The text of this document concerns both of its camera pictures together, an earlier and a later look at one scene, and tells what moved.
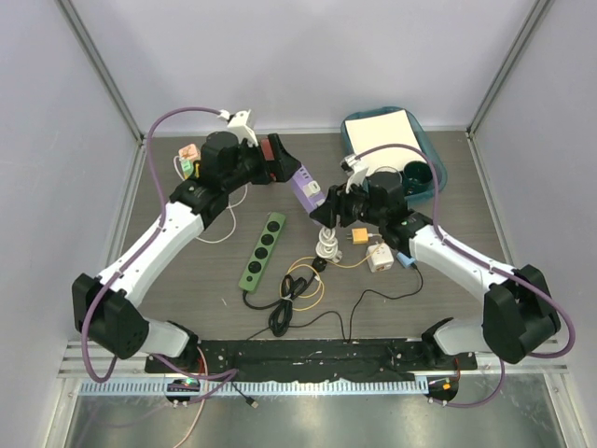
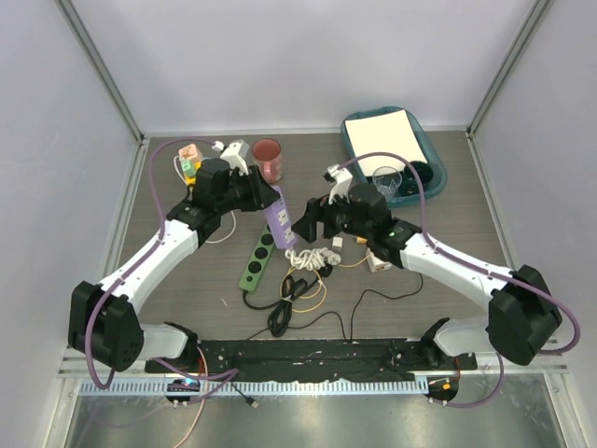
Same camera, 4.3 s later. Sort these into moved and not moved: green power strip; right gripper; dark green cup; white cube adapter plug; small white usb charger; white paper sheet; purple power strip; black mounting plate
Moved: right gripper; small white usb charger; purple power strip
Not moved: dark green cup; black mounting plate; white paper sheet; white cube adapter plug; green power strip
